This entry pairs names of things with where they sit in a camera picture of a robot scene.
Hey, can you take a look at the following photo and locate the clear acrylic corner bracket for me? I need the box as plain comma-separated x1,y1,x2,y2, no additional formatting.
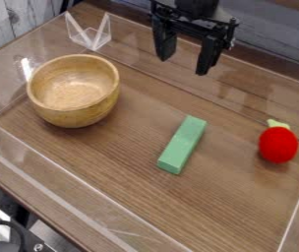
63,12,112,51

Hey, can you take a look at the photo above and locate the black metal equipment base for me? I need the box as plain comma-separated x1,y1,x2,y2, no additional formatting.
0,220,57,252

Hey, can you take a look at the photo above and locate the red plush strawberry toy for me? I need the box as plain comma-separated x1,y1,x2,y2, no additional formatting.
259,119,299,163

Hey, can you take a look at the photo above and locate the clear acrylic tray wall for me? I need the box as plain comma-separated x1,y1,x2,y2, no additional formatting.
0,127,190,252

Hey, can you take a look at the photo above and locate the black cable loop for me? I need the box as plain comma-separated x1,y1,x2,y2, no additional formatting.
0,220,27,252

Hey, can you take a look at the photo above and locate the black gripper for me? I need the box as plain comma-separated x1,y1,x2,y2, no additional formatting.
149,0,239,76

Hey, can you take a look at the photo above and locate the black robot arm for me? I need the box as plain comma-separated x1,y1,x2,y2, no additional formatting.
150,0,239,76

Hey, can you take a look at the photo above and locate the wooden bowl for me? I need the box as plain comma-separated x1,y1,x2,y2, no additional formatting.
26,54,120,128

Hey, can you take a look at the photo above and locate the green rectangular block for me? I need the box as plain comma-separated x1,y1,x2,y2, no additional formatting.
157,115,207,174

